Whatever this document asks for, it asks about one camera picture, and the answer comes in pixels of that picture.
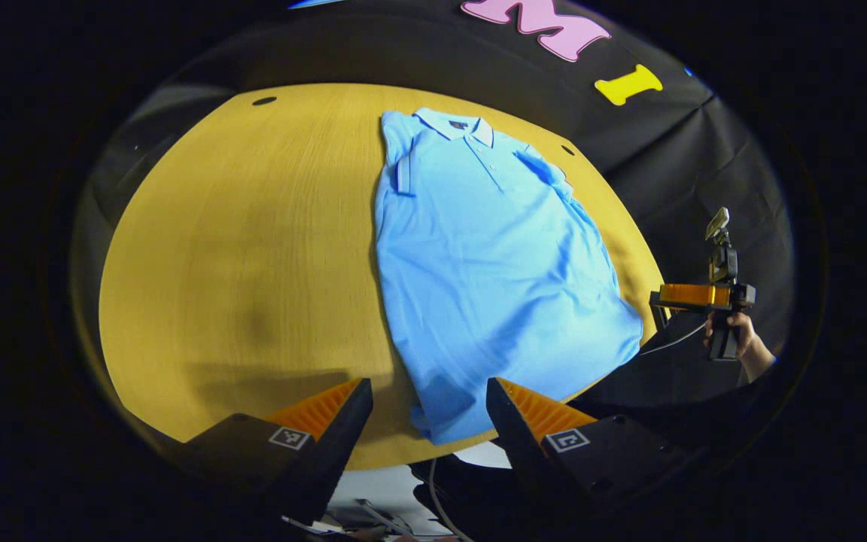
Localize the person's dark clothing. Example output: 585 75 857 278
409 443 562 542

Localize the light blue T-shirt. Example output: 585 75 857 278
373 107 644 446

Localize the thin white cable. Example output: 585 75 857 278
635 321 710 357

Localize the grey cable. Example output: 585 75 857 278
427 457 473 542

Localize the black backdrop cloth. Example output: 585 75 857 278
72 0 797 411

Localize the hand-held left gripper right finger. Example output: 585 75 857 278
485 378 694 520

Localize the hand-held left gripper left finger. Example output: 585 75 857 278
181 378 374 522

